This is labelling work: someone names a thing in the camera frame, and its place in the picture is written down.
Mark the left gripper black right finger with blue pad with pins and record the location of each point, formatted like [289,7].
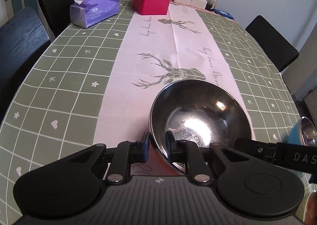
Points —
[188,153]

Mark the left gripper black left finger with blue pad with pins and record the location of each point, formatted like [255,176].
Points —
[126,154]

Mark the blue steel bowl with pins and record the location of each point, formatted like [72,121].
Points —
[303,133]

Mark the orange steel bowl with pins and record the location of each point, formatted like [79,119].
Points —
[197,111]

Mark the person's right hand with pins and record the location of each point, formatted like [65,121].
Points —
[310,217]

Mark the green checked tablecloth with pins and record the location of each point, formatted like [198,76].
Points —
[55,110]

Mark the black chair right side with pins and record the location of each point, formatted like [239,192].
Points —
[275,46]

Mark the black chair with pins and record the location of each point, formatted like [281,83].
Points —
[275,46]
[23,40]
[56,13]

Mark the pink deer table runner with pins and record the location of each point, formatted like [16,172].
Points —
[155,52]

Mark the blue packet on table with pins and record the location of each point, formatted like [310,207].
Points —
[223,13]

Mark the purple tissue box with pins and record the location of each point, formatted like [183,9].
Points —
[86,13]

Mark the dark jar right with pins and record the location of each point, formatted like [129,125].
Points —
[210,5]

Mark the black chair near left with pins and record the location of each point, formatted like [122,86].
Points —
[23,40]

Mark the black chair far left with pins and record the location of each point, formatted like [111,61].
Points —
[56,13]

